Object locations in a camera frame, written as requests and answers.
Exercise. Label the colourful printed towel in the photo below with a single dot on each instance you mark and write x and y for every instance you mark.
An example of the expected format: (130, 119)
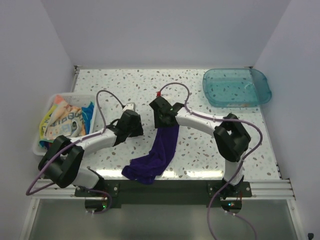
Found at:
(62, 119)

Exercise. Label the blue towel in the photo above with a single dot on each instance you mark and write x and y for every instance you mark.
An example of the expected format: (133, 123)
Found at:
(87, 114)

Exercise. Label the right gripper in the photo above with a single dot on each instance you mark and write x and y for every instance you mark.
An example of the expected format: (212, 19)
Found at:
(159, 123)

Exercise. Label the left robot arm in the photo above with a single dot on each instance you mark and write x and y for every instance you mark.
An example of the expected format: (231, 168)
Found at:
(62, 162)

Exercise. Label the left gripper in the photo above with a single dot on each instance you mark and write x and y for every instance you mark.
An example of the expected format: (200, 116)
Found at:
(138, 131)

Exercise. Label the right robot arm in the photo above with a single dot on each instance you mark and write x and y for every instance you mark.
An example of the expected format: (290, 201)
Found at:
(231, 138)

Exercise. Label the teal translucent plastic bin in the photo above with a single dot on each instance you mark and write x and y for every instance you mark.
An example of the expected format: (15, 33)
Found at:
(236, 87)

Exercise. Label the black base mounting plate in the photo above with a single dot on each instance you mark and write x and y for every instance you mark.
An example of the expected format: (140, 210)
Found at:
(161, 192)

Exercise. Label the white plastic laundry basket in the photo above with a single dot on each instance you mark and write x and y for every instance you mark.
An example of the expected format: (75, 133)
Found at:
(75, 99)

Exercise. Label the purple towel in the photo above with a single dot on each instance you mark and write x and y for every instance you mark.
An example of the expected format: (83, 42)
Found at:
(146, 168)

